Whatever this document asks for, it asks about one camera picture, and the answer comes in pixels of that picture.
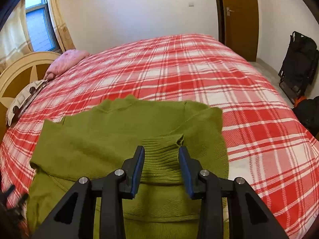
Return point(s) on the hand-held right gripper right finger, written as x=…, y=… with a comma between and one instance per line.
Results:
x=185, y=173

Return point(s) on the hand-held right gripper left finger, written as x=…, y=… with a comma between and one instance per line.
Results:
x=138, y=170

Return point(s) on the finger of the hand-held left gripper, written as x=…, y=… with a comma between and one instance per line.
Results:
x=13, y=201

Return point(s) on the green striped knit sweater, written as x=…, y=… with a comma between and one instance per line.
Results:
x=99, y=134

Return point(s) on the red plaid blanket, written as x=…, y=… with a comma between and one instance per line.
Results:
x=174, y=79

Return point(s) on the white printed pillow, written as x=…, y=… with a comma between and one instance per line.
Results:
x=23, y=99

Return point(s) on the pink pillow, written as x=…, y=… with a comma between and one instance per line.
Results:
x=66, y=59

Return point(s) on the cream and brown headboard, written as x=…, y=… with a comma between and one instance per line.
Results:
x=22, y=67

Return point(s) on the black bag with orange trim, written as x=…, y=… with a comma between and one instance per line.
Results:
x=309, y=114

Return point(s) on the brown wooden door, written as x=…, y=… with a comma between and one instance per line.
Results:
x=241, y=25

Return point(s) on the yellow patterned curtain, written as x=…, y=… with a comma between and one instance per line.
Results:
x=59, y=17

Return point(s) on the window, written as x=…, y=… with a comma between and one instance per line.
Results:
x=39, y=25

